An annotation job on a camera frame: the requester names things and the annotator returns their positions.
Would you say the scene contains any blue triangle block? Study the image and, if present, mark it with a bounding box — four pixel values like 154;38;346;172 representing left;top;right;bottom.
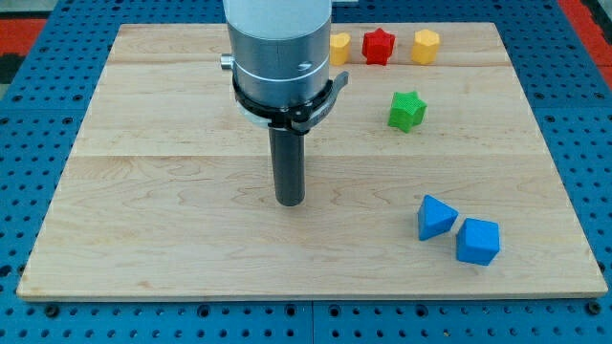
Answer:
417;195;459;241

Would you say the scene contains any yellow hexagon block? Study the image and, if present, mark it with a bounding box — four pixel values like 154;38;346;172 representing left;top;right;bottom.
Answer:
411;29;441;65

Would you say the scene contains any red star block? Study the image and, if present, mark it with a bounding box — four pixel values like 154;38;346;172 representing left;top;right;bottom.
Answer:
361;28;396;66

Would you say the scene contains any green star block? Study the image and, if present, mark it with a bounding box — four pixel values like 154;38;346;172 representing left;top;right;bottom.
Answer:
387;91;427;133

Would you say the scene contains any blue cube block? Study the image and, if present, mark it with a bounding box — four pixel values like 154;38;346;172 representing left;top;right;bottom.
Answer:
456;218;500;266

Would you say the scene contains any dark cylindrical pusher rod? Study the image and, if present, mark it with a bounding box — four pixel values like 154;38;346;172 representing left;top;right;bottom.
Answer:
269;129;305;206

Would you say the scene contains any black clamp ring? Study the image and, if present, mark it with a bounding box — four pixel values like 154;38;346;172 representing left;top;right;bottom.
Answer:
231;71;350;137

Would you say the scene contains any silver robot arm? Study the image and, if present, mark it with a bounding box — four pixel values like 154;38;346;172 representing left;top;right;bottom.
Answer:
223;0;332;108

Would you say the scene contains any wooden board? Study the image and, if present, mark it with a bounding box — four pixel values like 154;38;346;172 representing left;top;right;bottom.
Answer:
17;23;607;302

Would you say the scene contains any yellow heart block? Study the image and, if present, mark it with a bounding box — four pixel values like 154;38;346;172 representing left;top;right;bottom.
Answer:
330;32;351;66

